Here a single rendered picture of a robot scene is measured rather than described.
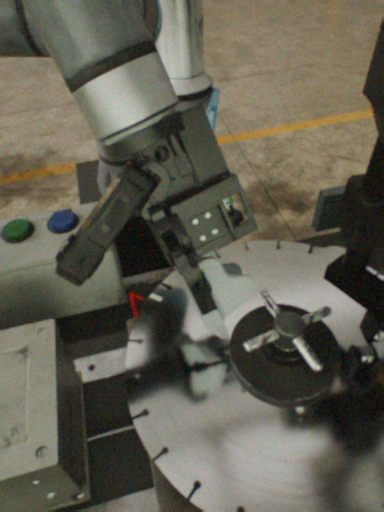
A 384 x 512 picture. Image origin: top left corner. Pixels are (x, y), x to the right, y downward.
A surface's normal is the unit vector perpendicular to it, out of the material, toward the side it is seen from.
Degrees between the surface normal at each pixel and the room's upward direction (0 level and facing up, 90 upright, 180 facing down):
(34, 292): 90
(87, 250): 60
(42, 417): 0
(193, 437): 0
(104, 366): 0
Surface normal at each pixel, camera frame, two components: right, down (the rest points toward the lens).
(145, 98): 0.47, 0.15
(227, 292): 0.26, 0.33
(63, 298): 0.25, 0.71
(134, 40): 0.67, 0.00
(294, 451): -0.04, -0.67
